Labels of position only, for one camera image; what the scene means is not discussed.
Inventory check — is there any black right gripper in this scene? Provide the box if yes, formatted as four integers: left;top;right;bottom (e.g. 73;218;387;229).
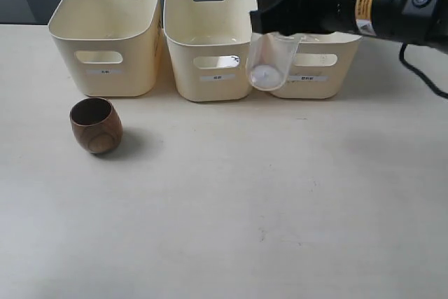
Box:
249;0;358;36

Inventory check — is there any clear plastic cup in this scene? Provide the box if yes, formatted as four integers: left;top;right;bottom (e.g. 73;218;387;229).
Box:
246;33;300;92

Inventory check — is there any brown wooden cup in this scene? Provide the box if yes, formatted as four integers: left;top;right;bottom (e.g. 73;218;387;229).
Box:
69;97;123;155

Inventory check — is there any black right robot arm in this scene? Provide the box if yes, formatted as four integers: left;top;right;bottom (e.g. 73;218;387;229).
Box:
250;0;447;53

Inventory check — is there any cream plastic bin right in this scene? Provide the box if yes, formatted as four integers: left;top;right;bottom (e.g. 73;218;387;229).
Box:
270;32;361;99

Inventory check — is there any cream plastic bin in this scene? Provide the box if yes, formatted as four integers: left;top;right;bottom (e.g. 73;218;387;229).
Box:
48;0;163;97
163;0;257;102
270;32;361;99

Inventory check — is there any cream plastic bin middle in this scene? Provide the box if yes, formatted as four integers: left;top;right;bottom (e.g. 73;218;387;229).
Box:
163;0;257;102

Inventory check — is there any cream plastic bin left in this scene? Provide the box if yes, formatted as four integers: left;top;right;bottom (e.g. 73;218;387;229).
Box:
48;0;163;97

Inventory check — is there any black cable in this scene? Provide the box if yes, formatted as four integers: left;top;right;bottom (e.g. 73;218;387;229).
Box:
398;42;448;101

